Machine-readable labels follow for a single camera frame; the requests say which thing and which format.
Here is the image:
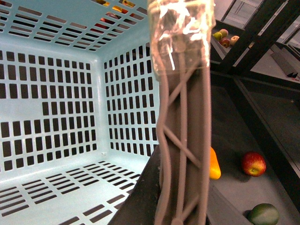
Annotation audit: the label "light blue plastic basket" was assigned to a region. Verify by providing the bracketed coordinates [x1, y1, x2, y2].
[0, 0, 217, 225]

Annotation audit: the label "red apple near mango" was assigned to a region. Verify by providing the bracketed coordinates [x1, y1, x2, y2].
[241, 151, 267, 177]

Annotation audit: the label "fruits on right shelf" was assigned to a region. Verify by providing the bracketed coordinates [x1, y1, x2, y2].
[213, 29, 240, 48]

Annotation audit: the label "green avocado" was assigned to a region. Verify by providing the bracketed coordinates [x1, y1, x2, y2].
[247, 203, 280, 225]

